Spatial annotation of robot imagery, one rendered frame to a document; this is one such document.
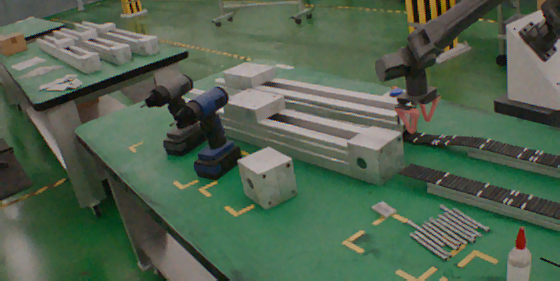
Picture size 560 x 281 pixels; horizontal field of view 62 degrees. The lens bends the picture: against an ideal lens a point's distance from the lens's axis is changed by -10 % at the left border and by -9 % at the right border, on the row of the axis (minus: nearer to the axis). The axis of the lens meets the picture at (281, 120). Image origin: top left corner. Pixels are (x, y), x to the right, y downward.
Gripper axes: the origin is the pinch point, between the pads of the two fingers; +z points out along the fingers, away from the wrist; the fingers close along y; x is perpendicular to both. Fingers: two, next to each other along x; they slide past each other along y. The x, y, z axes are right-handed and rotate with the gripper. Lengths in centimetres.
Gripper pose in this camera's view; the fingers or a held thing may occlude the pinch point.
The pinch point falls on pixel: (419, 124)
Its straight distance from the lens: 137.6
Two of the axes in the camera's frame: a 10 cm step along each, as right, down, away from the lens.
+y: -7.3, 3.8, -5.7
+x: 6.6, 1.7, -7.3
